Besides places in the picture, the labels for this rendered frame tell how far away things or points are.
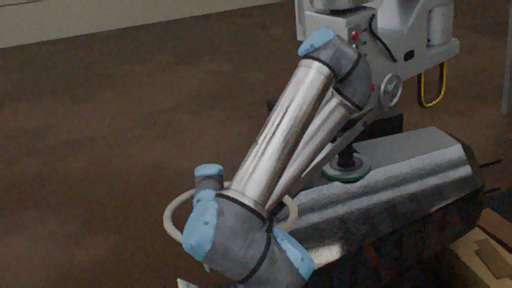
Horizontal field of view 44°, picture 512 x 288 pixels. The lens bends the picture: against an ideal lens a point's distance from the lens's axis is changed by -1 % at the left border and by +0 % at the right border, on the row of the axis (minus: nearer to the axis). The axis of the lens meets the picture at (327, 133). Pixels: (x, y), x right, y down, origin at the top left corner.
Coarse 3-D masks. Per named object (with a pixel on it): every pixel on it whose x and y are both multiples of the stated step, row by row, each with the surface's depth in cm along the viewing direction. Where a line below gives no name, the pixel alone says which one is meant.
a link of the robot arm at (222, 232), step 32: (320, 32) 175; (320, 64) 172; (352, 64) 177; (288, 96) 169; (320, 96) 172; (288, 128) 165; (256, 160) 161; (288, 160) 165; (224, 192) 157; (256, 192) 158; (192, 224) 155; (224, 224) 151; (256, 224) 156; (224, 256) 151; (256, 256) 154
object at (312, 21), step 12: (312, 12) 243; (324, 12) 241; (336, 12) 240; (348, 12) 240; (360, 12) 239; (372, 12) 243; (312, 24) 244; (324, 24) 240; (336, 24) 236; (348, 24) 234; (372, 24) 245; (372, 36) 247; (372, 48) 249; (372, 60) 251; (372, 72) 253; (372, 96) 258
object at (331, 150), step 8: (368, 112) 268; (376, 112) 271; (360, 120) 265; (368, 120) 269; (352, 128) 262; (360, 128) 266; (344, 136) 259; (352, 136) 263; (328, 144) 264; (336, 144) 256; (344, 144) 260; (328, 152) 253; (336, 152) 258; (320, 160) 251; (328, 160) 255; (312, 168) 248; (320, 168) 252; (304, 176) 246; (312, 176) 250; (296, 184) 244; (304, 184) 247; (288, 192) 241; (296, 192) 245
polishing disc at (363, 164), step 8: (336, 160) 278; (360, 160) 277; (368, 160) 277; (328, 168) 272; (336, 168) 271; (344, 168) 271; (352, 168) 271; (360, 168) 271; (368, 168) 271; (336, 176) 267; (344, 176) 266; (352, 176) 266
